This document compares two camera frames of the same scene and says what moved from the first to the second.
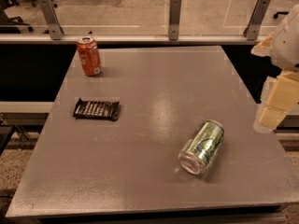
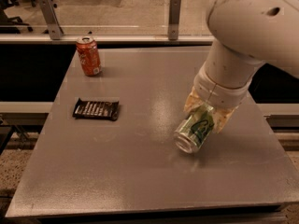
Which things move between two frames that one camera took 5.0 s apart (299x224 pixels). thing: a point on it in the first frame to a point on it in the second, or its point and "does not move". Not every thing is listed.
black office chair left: x=10 y=25 does not move
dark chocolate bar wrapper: x=96 y=109 does not move
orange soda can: x=89 y=55 does not move
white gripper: x=287 y=49 to x=218 y=94
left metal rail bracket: x=49 y=8 does not move
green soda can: x=201 y=147 to x=194 y=130
